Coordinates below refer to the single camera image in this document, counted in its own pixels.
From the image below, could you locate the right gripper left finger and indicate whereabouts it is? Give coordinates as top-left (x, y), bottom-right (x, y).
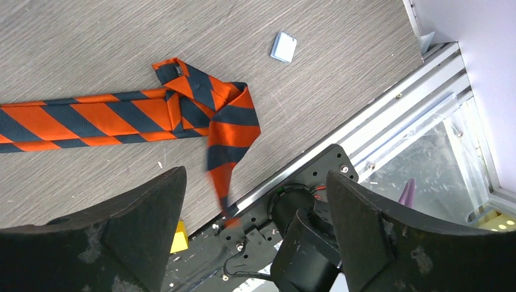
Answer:
top-left (1, 166), bottom-right (187, 291)

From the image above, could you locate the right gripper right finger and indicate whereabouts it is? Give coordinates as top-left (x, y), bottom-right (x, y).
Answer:
top-left (326, 171), bottom-right (515, 291)

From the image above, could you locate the orange navy striped tie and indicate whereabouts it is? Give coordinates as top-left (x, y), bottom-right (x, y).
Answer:
top-left (1, 58), bottom-right (261, 226)

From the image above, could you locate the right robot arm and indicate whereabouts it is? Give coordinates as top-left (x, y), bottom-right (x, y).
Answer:
top-left (1, 167), bottom-right (515, 291)

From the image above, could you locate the yellow toy brick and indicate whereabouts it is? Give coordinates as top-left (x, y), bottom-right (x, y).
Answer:
top-left (170, 220), bottom-right (189, 254)

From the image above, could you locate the light blue tile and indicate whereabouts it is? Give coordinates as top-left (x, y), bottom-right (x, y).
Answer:
top-left (270, 32), bottom-right (297, 63)

